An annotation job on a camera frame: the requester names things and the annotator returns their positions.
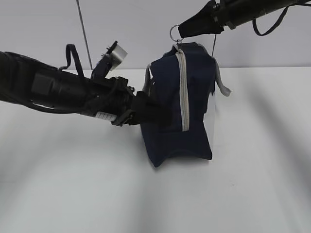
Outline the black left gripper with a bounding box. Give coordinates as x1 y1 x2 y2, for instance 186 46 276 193
82 77 173 126

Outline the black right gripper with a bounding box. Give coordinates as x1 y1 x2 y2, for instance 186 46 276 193
178 0 236 38

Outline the navy and white lunch bag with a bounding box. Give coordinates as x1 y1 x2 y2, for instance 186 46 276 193
140 38 231 168

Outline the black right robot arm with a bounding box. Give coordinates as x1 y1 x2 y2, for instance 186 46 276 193
178 0 311 38

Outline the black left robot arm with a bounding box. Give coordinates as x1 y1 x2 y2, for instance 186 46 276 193
0 52 173 126

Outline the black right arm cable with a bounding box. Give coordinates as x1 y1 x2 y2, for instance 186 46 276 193
252 4 290 36

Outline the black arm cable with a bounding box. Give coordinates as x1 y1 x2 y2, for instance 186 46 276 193
252 4 290 36
58 43 86 78

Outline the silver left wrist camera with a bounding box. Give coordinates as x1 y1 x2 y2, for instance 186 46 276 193
93 41 128 75

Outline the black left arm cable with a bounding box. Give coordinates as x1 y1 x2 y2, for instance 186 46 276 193
58 43 86 78

